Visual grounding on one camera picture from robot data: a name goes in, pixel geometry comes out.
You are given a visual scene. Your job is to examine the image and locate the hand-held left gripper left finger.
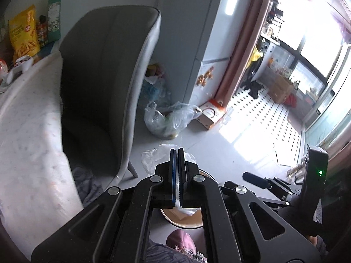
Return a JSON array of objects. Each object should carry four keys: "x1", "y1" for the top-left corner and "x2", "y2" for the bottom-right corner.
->
[{"x1": 31, "y1": 148, "x2": 179, "y2": 263}]

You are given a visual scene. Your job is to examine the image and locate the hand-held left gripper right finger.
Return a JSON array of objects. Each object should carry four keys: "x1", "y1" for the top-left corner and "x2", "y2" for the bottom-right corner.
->
[{"x1": 178, "y1": 148, "x2": 321, "y2": 263}]

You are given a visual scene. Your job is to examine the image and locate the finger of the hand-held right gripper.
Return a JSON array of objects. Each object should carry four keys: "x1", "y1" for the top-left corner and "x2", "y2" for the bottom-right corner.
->
[
  {"x1": 242, "y1": 171, "x2": 295, "y2": 196},
  {"x1": 256, "y1": 194, "x2": 292, "y2": 209}
]

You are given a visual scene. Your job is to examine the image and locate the white plastic bag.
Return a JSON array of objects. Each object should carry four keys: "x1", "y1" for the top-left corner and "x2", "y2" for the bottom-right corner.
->
[{"x1": 141, "y1": 144, "x2": 202, "y2": 216}]

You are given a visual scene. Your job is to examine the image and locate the person's right forearm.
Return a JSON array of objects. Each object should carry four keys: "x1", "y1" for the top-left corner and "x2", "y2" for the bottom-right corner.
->
[{"x1": 308, "y1": 234, "x2": 330, "y2": 258}]

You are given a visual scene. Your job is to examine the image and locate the clear plastic bag of waste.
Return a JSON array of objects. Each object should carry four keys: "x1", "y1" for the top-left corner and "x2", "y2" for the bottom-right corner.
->
[{"x1": 144, "y1": 101, "x2": 203, "y2": 140}]

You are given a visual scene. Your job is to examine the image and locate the white and orange cardboard box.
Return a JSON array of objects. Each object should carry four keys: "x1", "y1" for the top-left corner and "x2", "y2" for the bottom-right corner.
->
[{"x1": 197, "y1": 99, "x2": 227, "y2": 130}]

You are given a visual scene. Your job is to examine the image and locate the pink slipper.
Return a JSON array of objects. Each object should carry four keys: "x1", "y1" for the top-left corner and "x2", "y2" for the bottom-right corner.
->
[{"x1": 166, "y1": 229, "x2": 206, "y2": 261}]

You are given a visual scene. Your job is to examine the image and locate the red bag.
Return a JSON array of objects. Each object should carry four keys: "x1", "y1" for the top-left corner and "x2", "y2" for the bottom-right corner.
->
[{"x1": 284, "y1": 93, "x2": 298, "y2": 108}]

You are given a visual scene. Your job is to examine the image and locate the bluish plastic bag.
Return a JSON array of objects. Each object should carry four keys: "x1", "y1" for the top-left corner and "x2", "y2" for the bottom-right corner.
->
[{"x1": 141, "y1": 77, "x2": 173, "y2": 107}]

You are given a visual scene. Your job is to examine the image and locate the person's leg grey patterned pants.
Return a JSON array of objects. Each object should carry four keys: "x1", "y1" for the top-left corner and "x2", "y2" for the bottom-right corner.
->
[{"x1": 147, "y1": 238, "x2": 209, "y2": 263}]

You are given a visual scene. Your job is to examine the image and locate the brown cardboard box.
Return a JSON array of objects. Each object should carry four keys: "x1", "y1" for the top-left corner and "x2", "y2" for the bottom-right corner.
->
[{"x1": 267, "y1": 75, "x2": 295, "y2": 103}]

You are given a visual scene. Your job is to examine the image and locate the black cloth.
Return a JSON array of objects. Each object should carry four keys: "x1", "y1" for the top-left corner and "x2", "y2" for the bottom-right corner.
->
[{"x1": 241, "y1": 80, "x2": 264, "y2": 99}]

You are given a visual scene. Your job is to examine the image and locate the tan figurine fridge magnets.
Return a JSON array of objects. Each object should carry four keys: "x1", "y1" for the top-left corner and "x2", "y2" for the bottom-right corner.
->
[{"x1": 195, "y1": 65, "x2": 215, "y2": 87}]

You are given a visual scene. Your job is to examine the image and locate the plastic bag with brown packets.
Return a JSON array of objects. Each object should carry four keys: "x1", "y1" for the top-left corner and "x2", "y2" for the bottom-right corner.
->
[{"x1": 145, "y1": 64, "x2": 166, "y2": 79}]

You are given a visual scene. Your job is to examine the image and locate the dark washing machine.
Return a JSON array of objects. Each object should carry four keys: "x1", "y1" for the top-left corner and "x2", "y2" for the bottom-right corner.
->
[{"x1": 244, "y1": 55, "x2": 265, "y2": 83}]

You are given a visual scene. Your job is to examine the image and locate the grey upholstered chair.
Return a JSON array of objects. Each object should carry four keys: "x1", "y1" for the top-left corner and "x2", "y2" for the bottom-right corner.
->
[{"x1": 59, "y1": 5, "x2": 162, "y2": 191}]

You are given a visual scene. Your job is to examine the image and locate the yellow cloth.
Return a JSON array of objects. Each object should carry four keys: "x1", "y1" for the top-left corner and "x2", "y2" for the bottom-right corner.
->
[{"x1": 248, "y1": 46, "x2": 261, "y2": 69}]

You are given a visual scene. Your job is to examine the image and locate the pale blue refrigerator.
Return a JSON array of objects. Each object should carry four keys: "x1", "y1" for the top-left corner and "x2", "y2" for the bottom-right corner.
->
[{"x1": 158, "y1": 0, "x2": 272, "y2": 108}]

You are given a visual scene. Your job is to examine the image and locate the white speckled tablecloth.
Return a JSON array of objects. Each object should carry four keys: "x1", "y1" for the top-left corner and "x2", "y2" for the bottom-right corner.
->
[{"x1": 0, "y1": 51, "x2": 84, "y2": 255}]

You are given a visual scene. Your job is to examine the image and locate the kitchen shelf with utensils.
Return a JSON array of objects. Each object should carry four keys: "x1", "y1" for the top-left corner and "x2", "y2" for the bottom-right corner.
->
[{"x1": 263, "y1": 0, "x2": 285, "y2": 42}]

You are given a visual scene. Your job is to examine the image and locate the red snack packet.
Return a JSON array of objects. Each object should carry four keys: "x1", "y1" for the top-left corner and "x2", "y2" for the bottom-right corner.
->
[{"x1": 36, "y1": 15, "x2": 49, "y2": 47}]

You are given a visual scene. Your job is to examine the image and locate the green tall carton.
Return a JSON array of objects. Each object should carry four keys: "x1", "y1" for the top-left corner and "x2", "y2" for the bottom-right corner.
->
[{"x1": 47, "y1": 0, "x2": 63, "y2": 44}]

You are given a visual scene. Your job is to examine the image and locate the yellow snack bag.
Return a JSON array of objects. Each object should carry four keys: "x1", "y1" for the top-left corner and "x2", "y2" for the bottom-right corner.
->
[{"x1": 8, "y1": 5, "x2": 41, "y2": 58}]

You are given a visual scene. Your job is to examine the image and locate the pink door frame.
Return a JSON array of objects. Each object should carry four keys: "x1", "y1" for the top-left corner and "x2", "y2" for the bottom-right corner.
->
[{"x1": 215, "y1": 0, "x2": 277, "y2": 107}]

